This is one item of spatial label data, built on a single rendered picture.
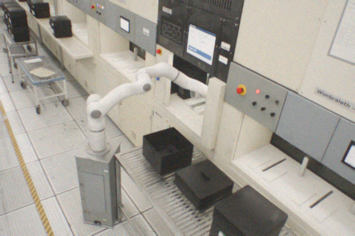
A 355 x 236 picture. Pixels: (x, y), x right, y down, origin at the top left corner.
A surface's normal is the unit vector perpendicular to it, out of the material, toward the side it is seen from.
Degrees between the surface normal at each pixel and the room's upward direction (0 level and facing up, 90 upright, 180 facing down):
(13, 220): 0
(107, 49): 90
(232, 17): 90
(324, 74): 90
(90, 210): 90
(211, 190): 0
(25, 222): 0
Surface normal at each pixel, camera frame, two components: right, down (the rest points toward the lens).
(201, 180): 0.09, -0.85
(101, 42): 0.58, 0.47
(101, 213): -0.16, 0.50
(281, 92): -0.81, 0.25
